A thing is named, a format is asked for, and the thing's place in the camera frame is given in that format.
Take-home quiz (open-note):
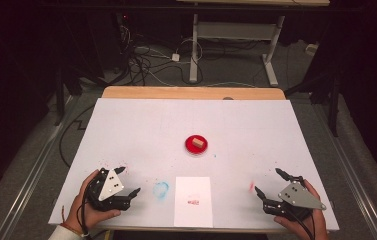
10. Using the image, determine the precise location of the wooden table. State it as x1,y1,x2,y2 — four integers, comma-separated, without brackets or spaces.
100,85,309,234

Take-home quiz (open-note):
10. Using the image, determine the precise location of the black floor cable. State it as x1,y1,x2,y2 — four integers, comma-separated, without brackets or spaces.
58,104,95,169

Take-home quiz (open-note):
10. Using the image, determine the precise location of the black stand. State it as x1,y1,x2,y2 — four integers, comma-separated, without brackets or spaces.
53,64,84,127
284,64,343,138

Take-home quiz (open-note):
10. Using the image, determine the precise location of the person's right hand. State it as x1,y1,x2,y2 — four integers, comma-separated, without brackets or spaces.
273,179,330,240

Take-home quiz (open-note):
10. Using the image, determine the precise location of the tangle of floor cables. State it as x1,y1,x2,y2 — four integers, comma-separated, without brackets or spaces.
119,24,210,87

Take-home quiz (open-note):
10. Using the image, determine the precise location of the metal floor rail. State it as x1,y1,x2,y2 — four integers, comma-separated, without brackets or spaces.
0,95,81,240
311,99,377,240

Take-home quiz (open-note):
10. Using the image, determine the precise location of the white metal desk frame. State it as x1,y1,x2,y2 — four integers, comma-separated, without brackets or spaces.
175,0,331,88

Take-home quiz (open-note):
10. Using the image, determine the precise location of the white power strip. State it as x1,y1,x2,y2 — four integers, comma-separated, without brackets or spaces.
305,43,320,56

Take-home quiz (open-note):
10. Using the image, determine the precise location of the white paper sheet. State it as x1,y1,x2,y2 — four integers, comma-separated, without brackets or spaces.
173,176,214,229

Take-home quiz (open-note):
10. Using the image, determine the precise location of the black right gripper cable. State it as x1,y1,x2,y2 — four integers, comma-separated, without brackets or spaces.
288,209,316,240

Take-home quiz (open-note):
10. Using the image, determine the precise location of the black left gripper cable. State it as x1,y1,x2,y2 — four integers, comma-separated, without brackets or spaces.
75,179,93,240

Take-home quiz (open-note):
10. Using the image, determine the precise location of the person's left hand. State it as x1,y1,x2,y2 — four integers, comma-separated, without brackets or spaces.
64,169,122,234

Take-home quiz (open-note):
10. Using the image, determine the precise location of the large white board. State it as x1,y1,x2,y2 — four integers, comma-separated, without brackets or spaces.
48,97,340,232

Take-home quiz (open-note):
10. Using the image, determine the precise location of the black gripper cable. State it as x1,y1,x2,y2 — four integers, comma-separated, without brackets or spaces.
288,209,316,240
75,179,93,240

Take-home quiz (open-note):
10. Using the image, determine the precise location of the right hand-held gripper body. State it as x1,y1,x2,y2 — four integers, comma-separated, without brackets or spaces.
261,175,328,222

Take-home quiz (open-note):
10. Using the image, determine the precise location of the round red ink pad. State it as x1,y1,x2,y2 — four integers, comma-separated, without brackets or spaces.
184,134,209,158

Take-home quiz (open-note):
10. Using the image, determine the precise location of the red string bracelet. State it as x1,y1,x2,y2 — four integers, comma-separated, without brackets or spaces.
60,205,89,237

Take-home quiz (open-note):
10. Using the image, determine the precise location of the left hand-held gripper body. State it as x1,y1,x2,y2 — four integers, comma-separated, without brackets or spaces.
85,167,134,212

